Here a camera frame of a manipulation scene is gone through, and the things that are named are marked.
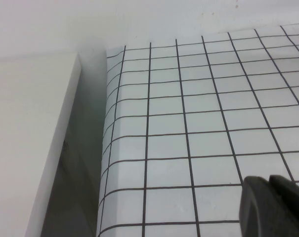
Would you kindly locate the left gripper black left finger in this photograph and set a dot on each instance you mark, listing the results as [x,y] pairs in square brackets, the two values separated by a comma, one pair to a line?
[250,197]

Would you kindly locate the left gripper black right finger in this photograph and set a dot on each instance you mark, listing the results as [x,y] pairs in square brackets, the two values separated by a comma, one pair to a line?
[285,212]

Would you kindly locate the white grid-patterned tablecloth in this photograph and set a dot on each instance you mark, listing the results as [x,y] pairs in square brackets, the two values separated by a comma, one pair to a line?
[188,123]

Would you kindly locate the white side cabinet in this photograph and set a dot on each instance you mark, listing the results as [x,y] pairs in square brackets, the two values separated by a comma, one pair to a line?
[20,128]

